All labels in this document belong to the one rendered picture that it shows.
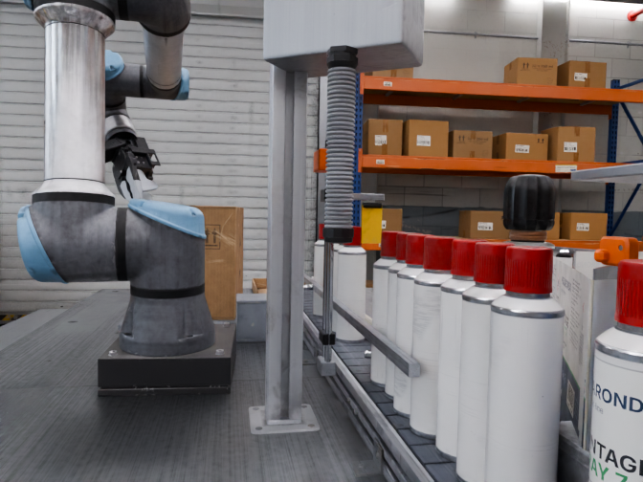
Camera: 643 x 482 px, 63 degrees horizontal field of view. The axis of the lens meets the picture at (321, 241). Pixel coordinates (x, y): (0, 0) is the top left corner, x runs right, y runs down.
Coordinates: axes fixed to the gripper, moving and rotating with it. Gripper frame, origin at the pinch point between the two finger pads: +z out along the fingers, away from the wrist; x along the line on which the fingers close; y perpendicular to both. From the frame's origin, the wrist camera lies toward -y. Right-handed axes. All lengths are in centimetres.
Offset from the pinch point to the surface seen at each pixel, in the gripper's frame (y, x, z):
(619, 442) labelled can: -20, -66, 78
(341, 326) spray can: 17, -20, 47
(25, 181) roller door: 85, 297, -302
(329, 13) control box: -9, -63, 30
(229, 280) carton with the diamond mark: 20.3, 7.3, 17.2
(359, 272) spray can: 19, -28, 41
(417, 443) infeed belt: -6, -42, 72
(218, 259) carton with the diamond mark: 18.2, 5.1, 12.6
